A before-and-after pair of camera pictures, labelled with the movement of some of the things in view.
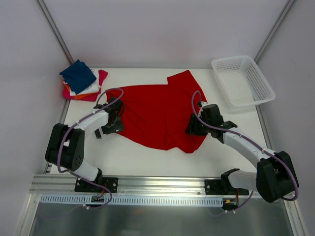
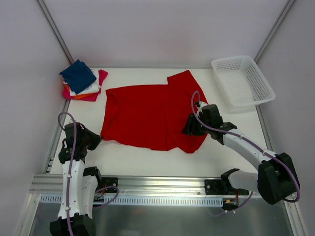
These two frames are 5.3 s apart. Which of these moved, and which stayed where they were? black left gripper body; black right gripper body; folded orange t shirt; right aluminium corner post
Moved: black left gripper body
Stayed: folded orange t shirt; right aluminium corner post; black right gripper body
